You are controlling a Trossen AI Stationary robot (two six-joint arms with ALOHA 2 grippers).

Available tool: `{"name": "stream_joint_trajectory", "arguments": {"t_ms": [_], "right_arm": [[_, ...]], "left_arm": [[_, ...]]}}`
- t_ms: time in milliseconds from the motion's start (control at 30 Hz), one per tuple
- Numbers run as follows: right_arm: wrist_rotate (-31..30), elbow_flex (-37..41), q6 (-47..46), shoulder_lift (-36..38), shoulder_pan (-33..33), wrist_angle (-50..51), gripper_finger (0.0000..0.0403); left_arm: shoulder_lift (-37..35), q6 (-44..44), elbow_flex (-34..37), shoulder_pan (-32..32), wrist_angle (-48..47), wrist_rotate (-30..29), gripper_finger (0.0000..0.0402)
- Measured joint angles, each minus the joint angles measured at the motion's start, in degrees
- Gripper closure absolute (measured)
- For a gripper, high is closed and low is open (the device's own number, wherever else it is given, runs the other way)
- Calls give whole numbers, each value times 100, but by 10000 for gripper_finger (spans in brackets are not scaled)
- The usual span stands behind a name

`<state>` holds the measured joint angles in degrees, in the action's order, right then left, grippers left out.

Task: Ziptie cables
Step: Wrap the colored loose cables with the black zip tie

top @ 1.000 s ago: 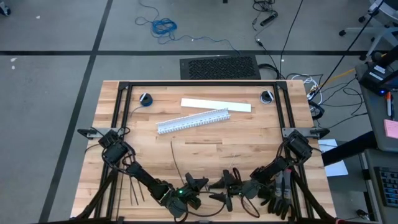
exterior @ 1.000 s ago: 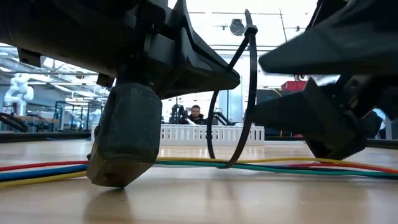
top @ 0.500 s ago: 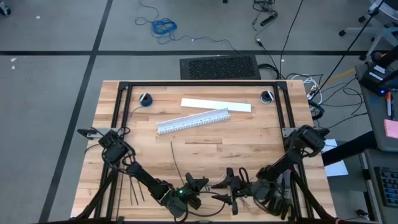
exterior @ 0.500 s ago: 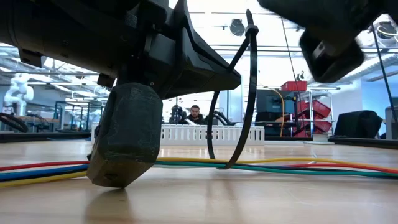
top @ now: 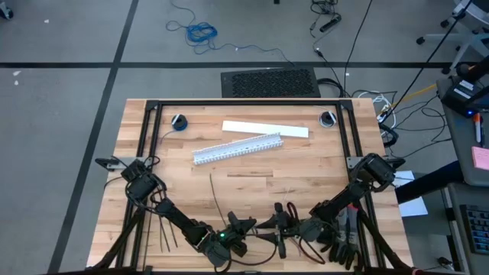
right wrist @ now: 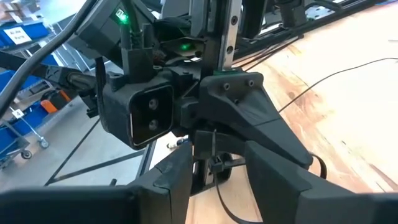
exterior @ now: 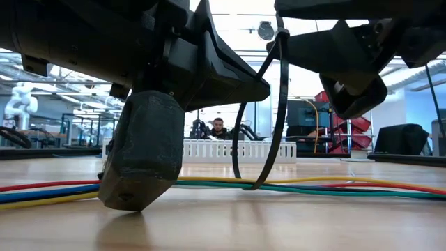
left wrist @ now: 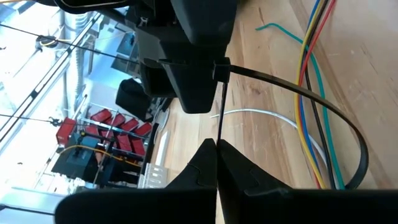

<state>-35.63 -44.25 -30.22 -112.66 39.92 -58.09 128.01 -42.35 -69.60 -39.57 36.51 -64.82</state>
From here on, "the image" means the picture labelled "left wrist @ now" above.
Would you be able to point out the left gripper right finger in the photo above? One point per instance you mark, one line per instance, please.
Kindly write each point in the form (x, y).
(295, 208)

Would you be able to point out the black bag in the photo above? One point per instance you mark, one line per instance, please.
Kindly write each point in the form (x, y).
(133, 99)

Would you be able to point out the silver ventilation duct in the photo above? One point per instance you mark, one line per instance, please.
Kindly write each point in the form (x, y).
(79, 25)

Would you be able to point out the red storage bin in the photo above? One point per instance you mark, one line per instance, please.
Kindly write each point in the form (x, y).
(143, 129)
(124, 142)
(129, 125)
(66, 130)
(101, 115)

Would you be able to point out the white building column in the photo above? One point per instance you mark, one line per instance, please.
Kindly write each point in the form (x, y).
(31, 196)

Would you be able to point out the black aluminium table frame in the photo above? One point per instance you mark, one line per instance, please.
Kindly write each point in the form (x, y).
(150, 146)

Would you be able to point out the long ceiling light bar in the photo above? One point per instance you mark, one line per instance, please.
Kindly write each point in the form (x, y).
(34, 93)

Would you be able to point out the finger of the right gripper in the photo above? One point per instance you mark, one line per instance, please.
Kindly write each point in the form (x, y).
(192, 81)
(154, 81)

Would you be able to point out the white flat duct cover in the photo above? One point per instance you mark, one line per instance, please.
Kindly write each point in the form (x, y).
(161, 149)

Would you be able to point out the black zip tie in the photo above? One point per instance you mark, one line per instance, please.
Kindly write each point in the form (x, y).
(221, 70)

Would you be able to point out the black monitor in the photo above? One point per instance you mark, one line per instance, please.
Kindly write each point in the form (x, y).
(74, 161)

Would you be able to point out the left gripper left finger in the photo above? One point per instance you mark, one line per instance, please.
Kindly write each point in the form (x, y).
(140, 208)

